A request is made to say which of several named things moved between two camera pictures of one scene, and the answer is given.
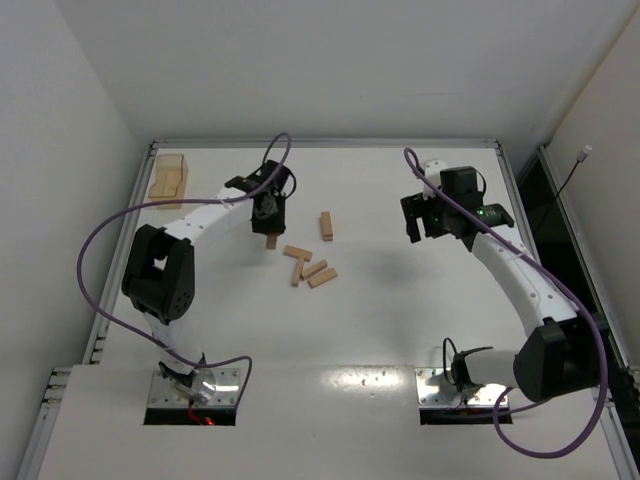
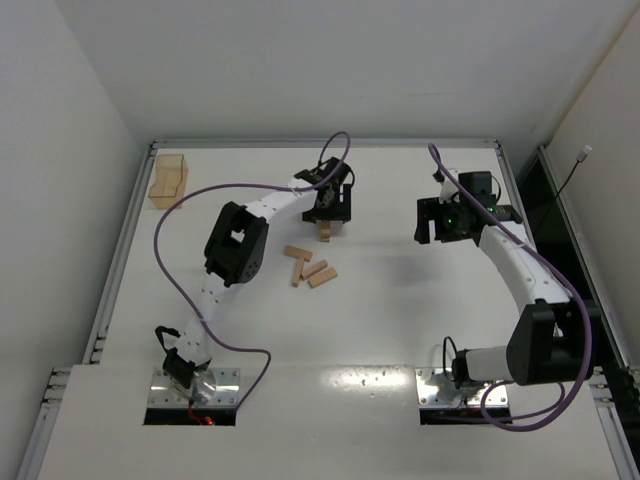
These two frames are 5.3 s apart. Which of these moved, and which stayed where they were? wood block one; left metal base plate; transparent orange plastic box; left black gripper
Moved: left black gripper
Stayed: transparent orange plastic box; left metal base plate; wood block one
